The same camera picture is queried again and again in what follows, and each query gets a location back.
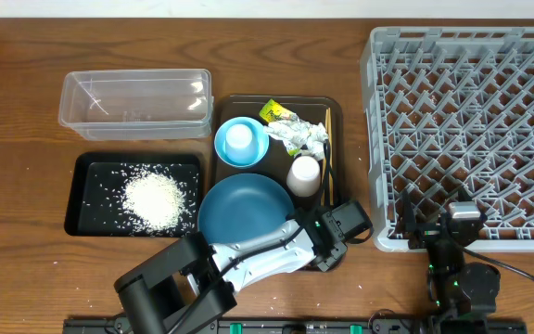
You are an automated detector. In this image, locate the blue plate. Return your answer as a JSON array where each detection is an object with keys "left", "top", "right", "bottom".
[{"left": 197, "top": 173, "right": 294, "bottom": 244}]

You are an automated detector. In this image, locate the pile of white rice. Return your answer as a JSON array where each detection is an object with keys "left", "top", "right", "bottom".
[{"left": 121, "top": 169, "right": 192, "bottom": 233}]

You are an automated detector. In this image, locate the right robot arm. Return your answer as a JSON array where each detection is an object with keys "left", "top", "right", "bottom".
[{"left": 400, "top": 190, "right": 501, "bottom": 334}]

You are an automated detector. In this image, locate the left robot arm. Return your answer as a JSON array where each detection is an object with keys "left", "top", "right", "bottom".
[{"left": 114, "top": 200, "right": 374, "bottom": 333}]

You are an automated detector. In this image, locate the grey dishwasher rack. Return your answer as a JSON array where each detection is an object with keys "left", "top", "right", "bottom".
[{"left": 360, "top": 27, "right": 534, "bottom": 252}]

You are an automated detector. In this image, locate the white paper cup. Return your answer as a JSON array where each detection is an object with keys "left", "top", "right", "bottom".
[{"left": 286, "top": 156, "right": 321, "bottom": 198}]

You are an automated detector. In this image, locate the brown serving tray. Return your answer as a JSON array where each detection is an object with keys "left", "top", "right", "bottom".
[{"left": 210, "top": 95, "right": 343, "bottom": 211}]

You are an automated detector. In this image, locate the crumpled foil wrapper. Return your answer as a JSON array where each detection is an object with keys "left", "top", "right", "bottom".
[{"left": 263, "top": 119, "right": 329, "bottom": 161}]

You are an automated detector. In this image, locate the left wooden chopstick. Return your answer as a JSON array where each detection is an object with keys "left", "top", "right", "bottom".
[{"left": 322, "top": 109, "right": 331, "bottom": 205}]

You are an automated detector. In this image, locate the wooden chopstick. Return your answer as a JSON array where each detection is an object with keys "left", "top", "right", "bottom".
[
  {"left": 322, "top": 109, "right": 331, "bottom": 205},
  {"left": 328, "top": 112, "right": 335, "bottom": 205}
]

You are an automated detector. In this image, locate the right wooden chopstick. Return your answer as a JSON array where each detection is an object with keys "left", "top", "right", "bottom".
[{"left": 328, "top": 112, "right": 335, "bottom": 205}]

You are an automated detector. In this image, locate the light blue small bowl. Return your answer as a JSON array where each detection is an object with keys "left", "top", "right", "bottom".
[{"left": 214, "top": 117, "right": 270, "bottom": 169}]

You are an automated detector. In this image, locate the light blue cup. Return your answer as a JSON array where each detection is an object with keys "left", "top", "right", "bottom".
[{"left": 225, "top": 123, "right": 256, "bottom": 165}]

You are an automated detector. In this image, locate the yellow snack packet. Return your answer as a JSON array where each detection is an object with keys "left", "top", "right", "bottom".
[{"left": 259, "top": 99, "right": 299, "bottom": 123}]

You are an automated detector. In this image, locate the black rectangular tray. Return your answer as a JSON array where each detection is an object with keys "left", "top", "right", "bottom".
[{"left": 64, "top": 151, "right": 202, "bottom": 238}]

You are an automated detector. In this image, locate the clear plastic bin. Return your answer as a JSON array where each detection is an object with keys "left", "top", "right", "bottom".
[{"left": 58, "top": 69, "right": 213, "bottom": 141}]

